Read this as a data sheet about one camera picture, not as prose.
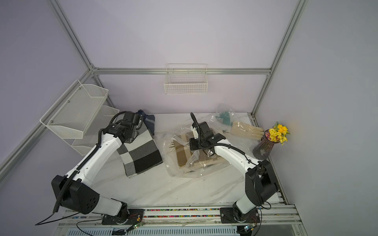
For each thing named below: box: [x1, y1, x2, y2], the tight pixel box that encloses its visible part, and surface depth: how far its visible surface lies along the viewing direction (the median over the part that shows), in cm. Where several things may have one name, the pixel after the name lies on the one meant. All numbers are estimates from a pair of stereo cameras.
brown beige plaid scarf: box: [173, 131, 228, 168], surface depth 90 cm
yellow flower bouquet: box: [265, 120, 291, 147], surface depth 80 cm
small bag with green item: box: [215, 102, 236, 126], surface depth 116 cm
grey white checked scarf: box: [116, 122, 163, 177], surface depth 92 cm
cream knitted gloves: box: [230, 120, 265, 141], surface depth 110 cm
